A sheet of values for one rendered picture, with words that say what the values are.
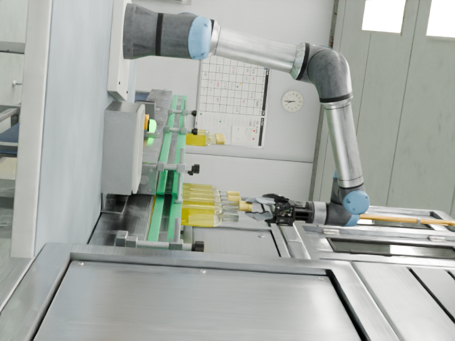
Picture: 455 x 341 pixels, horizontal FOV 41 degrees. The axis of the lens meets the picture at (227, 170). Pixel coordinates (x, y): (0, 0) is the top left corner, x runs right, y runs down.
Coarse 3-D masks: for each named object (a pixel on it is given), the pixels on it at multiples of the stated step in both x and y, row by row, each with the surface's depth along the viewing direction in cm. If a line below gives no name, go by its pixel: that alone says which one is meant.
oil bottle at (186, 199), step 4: (184, 196) 194; (184, 200) 190; (188, 200) 190; (192, 200) 191; (196, 200) 191; (200, 200) 192; (204, 200) 192; (208, 200) 192; (212, 200) 193; (216, 200) 193; (204, 204) 190; (208, 204) 191; (212, 204) 191; (216, 204) 191; (220, 204) 192
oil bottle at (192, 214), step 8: (184, 208) 185; (192, 208) 185; (200, 208) 185; (208, 208) 186; (216, 208) 187; (184, 216) 185; (192, 216) 185; (200, 216) 185; (208, 216) 185; (216, 216) 185; (184, 224) 186; (192, 224) 186; (200, 224) 186; (208, 224) 186; (216, 224) 186
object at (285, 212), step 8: (280, 200) 199; (288, 200) 199; (280, 208) 196; (288, 208) 196; (296, 208) 197; (304, 208) 200; (312, 208) 197; (280, 216) 196; (288, 216) 196; (296, 216) 195; (304, 216) 195; (288, 224) 197
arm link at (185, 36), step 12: (168, 24) 163; (180, 24) 164; (192, 24) 164; (204, 24) 165; (168, 36) 163; (180, 36) 163; (192, 36) 164; (204, 36) 164; (168, 48) 165; (180, 48) 165; (192, 48) 165; (204, 48) 166
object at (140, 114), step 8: (136, 112) 161; (144, 112) 173; (136, 120) 158; (136, 128) 157; (136, 136) 158; (136, 144) 158; (136, 152) 159; (136, 160) 159; (136, 168) 160; (136, 176) 160; (136, 184) 161; (136, 192) 164
